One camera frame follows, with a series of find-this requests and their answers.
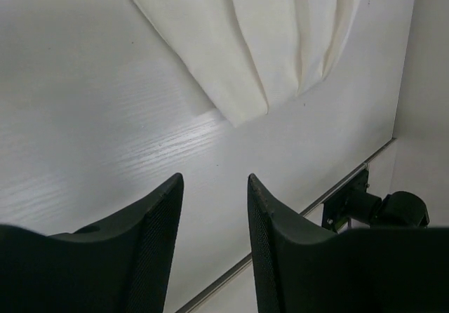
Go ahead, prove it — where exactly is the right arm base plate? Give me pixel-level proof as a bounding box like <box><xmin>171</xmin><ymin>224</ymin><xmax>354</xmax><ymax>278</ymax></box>
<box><xmin>321</xmin><ymin>168</ymin><xmax>369</xmax><ymax>232</ymax></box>

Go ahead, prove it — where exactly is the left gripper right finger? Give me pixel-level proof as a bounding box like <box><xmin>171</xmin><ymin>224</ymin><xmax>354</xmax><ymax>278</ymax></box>
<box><xmin>247</xmin><ymin>175</ymin><xmax>448</xmax><ymax>312</ymax></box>

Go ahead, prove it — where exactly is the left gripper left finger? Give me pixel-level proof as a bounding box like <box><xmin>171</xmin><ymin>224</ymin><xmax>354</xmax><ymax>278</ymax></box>
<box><xmin>1</xmin><ymin>173</ymin><xmax>184</xmax><ymax>312</ymax></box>

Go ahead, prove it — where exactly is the aluminium table edge rail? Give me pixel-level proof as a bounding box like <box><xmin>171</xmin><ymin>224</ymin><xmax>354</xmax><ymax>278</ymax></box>
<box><xmin>178</xmin><ymin>138</ymin><xmax>396</xmax><ymax>312</ymax></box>

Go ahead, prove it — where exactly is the white fabric skirt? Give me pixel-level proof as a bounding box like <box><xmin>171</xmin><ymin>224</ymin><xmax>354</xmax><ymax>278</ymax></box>
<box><xmin>133</xmin><ymin>0</ymin><xmax>361</xmax><ymax>126</ymax></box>

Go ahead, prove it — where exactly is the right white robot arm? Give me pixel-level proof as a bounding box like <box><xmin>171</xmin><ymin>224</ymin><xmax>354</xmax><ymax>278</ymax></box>
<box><xmin>343</xmin><ymin>191</ymin><xmax>430</xmax><ymax>227</ymax></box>

